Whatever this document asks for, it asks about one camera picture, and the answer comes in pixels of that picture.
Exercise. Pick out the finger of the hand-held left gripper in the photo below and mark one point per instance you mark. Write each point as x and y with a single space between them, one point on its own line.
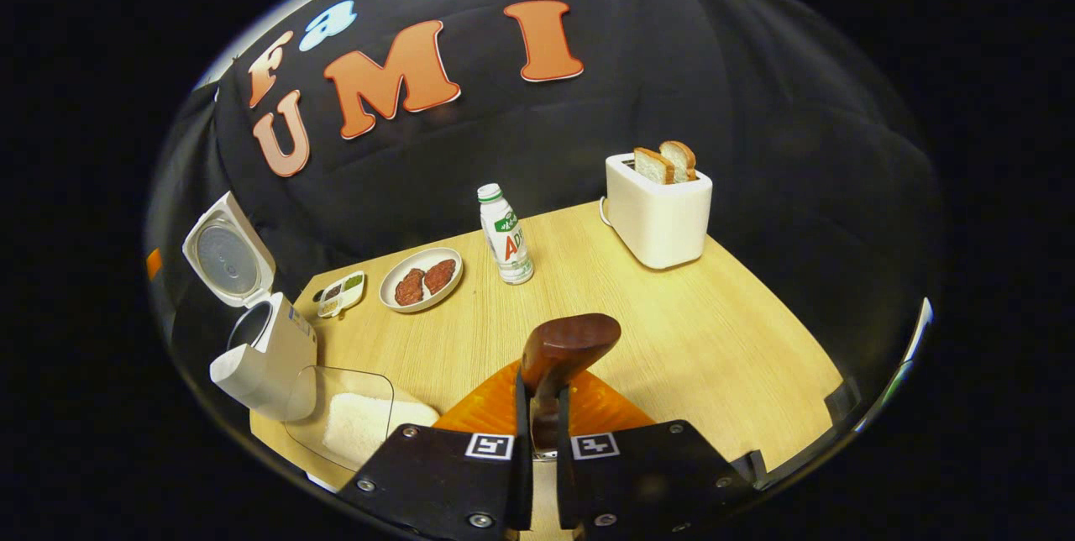
154 264

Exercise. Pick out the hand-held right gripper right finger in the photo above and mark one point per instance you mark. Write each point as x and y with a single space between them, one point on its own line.
564 491

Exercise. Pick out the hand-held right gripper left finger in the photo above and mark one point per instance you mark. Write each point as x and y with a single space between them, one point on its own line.
525 482

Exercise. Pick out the brown wooden spoon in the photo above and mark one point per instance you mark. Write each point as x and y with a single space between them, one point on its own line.
567 348

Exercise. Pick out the white rice cooker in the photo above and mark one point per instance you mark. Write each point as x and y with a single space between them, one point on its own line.
269 365

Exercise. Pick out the clear tray of white rice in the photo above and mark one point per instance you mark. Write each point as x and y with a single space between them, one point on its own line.
361 428

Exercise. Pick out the white divided condiment dish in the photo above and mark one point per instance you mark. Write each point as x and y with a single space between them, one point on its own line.
342 296

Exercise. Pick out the red meat piece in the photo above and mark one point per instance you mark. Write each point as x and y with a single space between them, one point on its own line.
439 275
410 287

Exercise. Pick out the white round plate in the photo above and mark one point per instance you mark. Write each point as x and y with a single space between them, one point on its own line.
390 297

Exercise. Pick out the white green-label drink bottle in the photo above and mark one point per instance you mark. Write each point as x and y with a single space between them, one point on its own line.
506 243

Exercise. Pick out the cream white toaster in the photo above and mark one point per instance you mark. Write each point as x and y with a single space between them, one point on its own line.
659 222

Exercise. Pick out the toast bread slice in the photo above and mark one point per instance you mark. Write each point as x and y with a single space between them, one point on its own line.
682 159
652 166

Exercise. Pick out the black backdrop cloth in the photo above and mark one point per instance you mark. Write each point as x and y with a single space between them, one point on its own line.
672 62

